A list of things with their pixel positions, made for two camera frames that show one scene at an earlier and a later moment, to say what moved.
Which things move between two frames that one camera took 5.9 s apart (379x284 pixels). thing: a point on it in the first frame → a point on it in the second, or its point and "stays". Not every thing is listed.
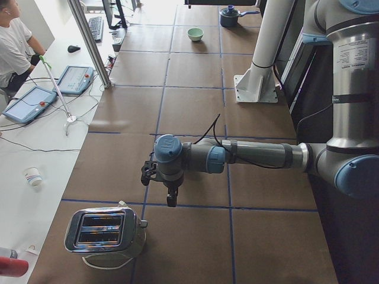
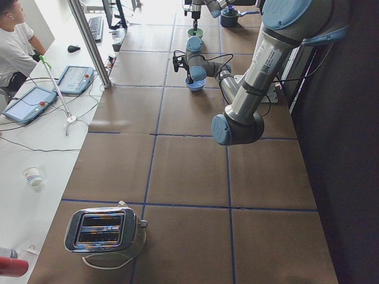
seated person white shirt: x=19 y=51 stays
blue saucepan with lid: x=229 y=15 stays
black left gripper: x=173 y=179 → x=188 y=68
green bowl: x=195 y=34 stays
